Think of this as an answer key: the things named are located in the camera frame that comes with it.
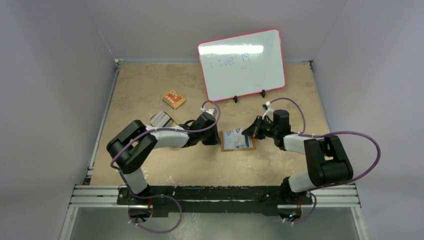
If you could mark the yellow leather card holder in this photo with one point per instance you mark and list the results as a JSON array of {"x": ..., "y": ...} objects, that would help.
[{"x": 251, "y": 144}]

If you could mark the pink framed whiteboard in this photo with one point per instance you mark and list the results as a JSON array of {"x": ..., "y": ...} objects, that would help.
[{"x": 242, "y": 65}]

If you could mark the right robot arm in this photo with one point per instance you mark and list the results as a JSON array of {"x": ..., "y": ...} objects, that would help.
[{"x": 326, "y": 159}]

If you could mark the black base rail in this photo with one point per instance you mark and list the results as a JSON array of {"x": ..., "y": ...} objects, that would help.
[{"x": 268, "y": 200}]

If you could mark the white VIP card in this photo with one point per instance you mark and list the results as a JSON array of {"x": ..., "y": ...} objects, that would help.
[{"x": 228, "y": 139}]

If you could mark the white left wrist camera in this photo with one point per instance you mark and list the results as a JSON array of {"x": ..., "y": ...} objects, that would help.
[{"x": 212, "y": 111}]

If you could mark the aluminium frame rails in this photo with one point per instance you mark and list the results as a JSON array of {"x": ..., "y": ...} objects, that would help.
[{"x": 137, "y": 94}]

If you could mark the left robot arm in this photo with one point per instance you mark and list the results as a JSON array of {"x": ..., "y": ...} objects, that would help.
[{"x": 132, "y": 146}]

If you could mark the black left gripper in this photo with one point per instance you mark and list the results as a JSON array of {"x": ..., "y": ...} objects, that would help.
[{"x": 215, "y": 139}]

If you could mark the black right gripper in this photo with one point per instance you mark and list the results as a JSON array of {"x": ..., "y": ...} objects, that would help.
[{"x": 259, "y": 126}]

